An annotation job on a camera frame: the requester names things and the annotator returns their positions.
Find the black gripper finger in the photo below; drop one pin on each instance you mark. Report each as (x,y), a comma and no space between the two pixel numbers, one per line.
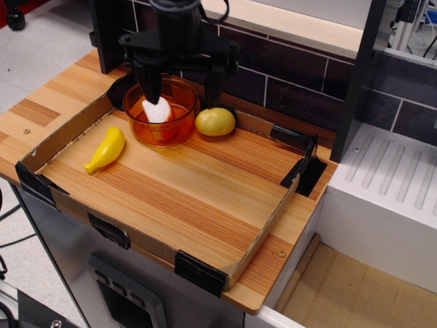
(214,84)
(149,79)

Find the yellow toy banana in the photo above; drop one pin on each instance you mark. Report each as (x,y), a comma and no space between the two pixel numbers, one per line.
(107,151)

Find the cardboard fence with black tape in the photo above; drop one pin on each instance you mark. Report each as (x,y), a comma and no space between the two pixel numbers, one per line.
(223,212)

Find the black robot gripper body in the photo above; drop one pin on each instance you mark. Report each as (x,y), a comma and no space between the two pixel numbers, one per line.
(180,42)

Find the toy oven front panel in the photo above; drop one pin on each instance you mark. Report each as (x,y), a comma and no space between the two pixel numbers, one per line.
(128,303)

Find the white toy sink drainboard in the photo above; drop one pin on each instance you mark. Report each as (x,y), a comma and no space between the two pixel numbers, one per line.
(380,206)

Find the dark grey vertical post right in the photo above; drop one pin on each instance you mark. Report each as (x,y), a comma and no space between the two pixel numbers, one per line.
(354,106)

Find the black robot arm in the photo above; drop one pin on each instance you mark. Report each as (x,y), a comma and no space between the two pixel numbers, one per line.
(186,7)

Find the orange transparent plastic pot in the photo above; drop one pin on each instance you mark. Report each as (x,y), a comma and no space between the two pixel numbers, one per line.
(182,99)

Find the black vertical post left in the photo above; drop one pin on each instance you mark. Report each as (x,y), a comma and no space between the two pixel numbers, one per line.
(110,19)

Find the white orange salmon sushi toy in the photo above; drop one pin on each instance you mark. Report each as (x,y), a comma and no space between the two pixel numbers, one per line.
(159,117)

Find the yellow toy potato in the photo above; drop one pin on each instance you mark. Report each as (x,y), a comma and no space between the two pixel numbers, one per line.
(215,122)

